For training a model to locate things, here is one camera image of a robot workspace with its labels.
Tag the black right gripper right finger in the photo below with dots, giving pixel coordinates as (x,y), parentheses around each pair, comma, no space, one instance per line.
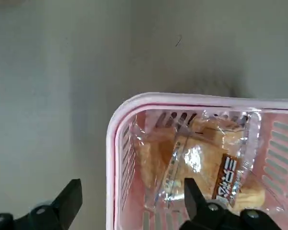
(194,203)

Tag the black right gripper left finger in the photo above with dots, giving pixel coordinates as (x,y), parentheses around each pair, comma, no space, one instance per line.
(67,201)

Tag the small pink slotted basket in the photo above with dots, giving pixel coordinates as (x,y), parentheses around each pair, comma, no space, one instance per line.
(278,143)

